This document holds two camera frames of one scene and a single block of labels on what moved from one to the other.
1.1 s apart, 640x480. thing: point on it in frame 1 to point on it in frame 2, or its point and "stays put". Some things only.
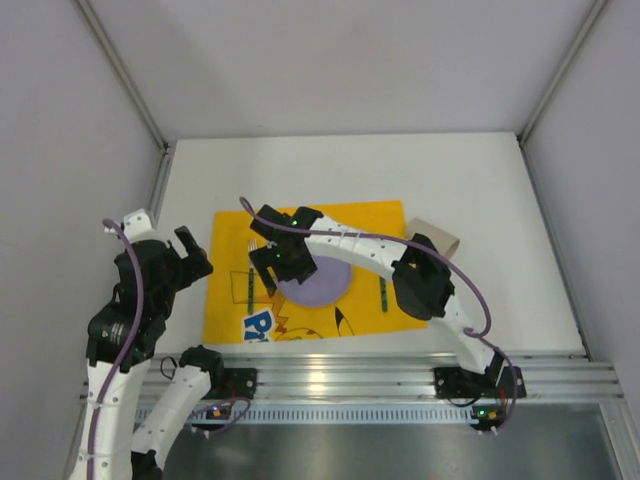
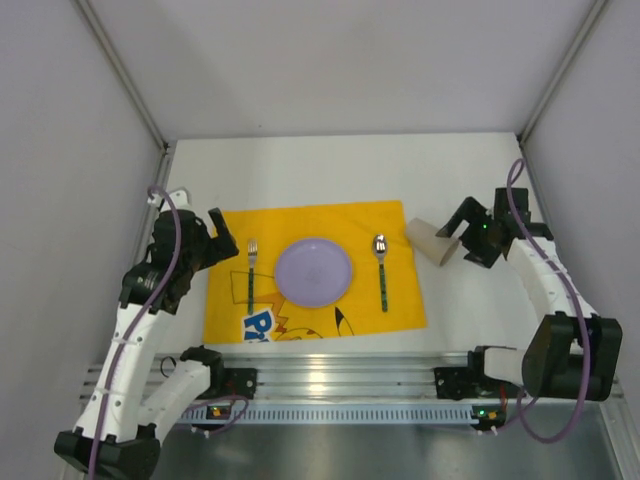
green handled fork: [251, 276] stays put
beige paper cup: [443, 242] stays put
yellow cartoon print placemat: [276, 317] stays put
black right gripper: [282, 265] to [473, 239]
